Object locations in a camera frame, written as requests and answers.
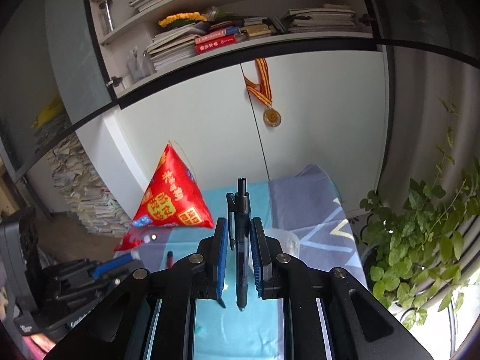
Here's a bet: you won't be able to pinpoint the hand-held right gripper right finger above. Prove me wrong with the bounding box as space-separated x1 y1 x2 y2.
250 217 434 360

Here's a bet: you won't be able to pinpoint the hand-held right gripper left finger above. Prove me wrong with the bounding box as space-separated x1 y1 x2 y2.
56 270 130 301

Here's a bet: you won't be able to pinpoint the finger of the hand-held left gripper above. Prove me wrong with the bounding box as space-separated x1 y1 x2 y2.
92 256 135 278
43 217 230 360

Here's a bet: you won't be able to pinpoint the black pen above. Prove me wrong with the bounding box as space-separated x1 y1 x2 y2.
225 177 252 313

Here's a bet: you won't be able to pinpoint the frosted plastic cup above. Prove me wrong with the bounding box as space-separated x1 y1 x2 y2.
268 228 301 257

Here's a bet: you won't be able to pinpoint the red tassel with beads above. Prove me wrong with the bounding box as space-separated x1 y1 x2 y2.
113 229 158 253

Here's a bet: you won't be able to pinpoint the blue grey printed tablecloth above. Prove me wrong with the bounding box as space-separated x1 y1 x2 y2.
112 164 363 360

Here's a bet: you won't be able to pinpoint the tall piles of old books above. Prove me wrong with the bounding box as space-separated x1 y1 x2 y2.
34 112 133 238

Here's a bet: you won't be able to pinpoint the red pyramid-shaped pouch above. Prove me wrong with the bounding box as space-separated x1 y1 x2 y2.
132 140 215 230

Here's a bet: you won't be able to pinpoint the white bookcase cabinet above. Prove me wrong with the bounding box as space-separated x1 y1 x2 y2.
84 0 391 235

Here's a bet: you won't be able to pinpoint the gold medal striped ribbon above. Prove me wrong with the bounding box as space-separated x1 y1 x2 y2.
243 57 283 128

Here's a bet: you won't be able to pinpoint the yellow plush toy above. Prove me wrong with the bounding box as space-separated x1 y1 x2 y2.
32 95 67 130

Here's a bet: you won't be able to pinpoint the green potted plant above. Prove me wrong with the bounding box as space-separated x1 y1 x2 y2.
359 97 480 331

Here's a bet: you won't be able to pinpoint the clear pen holder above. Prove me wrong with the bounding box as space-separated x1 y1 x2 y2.
127 49 153 83

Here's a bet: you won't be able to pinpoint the dark glass cabinet door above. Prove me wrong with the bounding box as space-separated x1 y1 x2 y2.
0 0 118 185
354 0 480 65

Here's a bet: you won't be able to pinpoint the red book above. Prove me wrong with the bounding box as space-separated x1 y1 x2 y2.
194 34 237 47
195 41 238 55

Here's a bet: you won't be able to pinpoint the stack of magazines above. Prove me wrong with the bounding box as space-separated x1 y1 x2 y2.
145 26 200 73

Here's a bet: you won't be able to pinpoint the small stack of books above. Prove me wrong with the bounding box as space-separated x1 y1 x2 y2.
240 17 286 39

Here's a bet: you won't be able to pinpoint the yellow flower garland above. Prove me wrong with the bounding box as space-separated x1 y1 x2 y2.
158 11 208 28

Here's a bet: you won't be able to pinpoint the glass jar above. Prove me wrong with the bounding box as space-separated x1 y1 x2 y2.
98 0 115 35

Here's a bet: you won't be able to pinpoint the stack of worn books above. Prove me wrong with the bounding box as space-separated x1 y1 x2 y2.
281 4 358 34

